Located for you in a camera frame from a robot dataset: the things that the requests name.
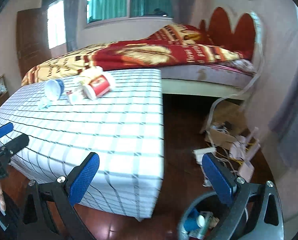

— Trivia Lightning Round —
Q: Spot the white power strip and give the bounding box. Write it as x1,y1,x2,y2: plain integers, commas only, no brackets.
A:
193,147,216,165

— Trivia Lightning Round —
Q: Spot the red heart-shaped headboard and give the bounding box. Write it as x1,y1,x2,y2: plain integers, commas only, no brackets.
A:
197,7,256,61

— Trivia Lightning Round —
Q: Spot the blue white paper cup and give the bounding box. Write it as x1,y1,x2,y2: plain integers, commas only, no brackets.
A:
44,79,64,101

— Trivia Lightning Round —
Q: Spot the grey hanging towel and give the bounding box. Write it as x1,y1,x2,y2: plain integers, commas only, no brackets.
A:
269,67,298,170

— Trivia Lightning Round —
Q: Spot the green white carton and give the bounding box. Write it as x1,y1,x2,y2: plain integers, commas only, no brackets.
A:
189,211,213,239

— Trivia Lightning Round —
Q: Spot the yellow crumpled wrapper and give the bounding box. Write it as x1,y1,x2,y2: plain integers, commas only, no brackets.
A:
78,66,103,84

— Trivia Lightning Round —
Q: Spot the red paper cup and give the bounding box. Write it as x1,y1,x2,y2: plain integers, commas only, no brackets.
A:
83,73,116,100

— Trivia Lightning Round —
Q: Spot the grey curtain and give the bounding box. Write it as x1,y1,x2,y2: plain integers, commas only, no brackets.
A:
64,0,80,52

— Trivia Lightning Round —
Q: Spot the brown paper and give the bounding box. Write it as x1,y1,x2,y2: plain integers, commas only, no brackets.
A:
209,216,220,229

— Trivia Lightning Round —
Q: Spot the cardboard box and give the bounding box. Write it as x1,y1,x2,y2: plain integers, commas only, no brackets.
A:
209,101,247,150

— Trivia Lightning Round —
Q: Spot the small white red box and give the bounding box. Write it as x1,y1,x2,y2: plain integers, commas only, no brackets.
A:
66,88,84,105

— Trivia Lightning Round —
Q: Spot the white charging cable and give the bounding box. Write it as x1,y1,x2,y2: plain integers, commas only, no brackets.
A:
204,37,265,151

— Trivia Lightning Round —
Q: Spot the black trash bucket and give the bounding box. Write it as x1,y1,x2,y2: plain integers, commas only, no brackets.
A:
177,191,250,240

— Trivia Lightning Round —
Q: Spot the window with green curtain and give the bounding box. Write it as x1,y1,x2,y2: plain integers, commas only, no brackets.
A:
85,0,173,25

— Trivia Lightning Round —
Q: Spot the red yellow patterned blanket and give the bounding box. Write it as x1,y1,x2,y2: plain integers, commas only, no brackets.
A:
21,23,244,86

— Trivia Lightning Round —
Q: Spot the checkered white tablecloth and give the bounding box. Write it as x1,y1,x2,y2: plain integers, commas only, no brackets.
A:
0,69,164,219

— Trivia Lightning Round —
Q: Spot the brown wooden door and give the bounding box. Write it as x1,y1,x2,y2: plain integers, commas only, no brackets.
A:
16,8,52,77

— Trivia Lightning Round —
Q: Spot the blue cloth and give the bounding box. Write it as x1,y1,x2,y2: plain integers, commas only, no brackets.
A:
183,207,200,232

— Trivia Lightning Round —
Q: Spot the white wifi router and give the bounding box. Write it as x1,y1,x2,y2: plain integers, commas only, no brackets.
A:
238,139,260,183

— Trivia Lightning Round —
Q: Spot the bed with grey mattress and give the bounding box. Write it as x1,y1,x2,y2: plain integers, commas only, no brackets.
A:
158,61,256,100

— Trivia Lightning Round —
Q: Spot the person's left hand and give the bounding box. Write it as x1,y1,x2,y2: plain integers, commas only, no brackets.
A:
0,183,6,212

